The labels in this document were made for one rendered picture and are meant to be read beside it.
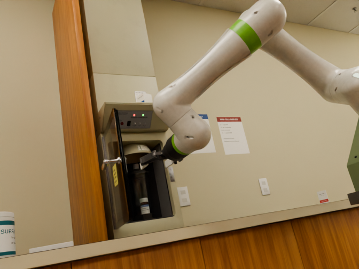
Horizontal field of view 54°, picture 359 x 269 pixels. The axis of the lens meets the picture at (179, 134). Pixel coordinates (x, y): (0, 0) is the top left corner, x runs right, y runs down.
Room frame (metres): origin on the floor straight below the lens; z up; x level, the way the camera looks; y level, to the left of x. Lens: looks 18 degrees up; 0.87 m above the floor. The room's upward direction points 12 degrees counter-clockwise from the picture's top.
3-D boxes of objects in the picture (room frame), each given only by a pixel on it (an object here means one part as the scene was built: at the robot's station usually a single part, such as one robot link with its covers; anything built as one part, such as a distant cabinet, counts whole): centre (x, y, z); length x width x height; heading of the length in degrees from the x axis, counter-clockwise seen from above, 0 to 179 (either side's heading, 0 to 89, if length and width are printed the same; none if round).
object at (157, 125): (1.46, 0.17, 1.46); 0.32 x 0.11 x 0.10; 120
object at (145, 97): (1.48, 0.13, 1.54); 0.05 x 0.05 x 0.06; 49
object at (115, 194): (1.27, 0.26, 1.19); 0.30 x 0.01 x 0.40; 22
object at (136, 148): (1.60, 0.23, 1.34); 0.18 x 0.18 x 0.05
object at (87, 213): (1.53, 0.47, 1.64); 0.49 x 0.03 x 1.40; 30
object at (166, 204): (1.61, 0.26, 1.19); 0.26 x 0.24 x 0.35; 120
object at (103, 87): (1.61, 0.26, 1.33); 0.32 x 0.25 x 0.77; 120
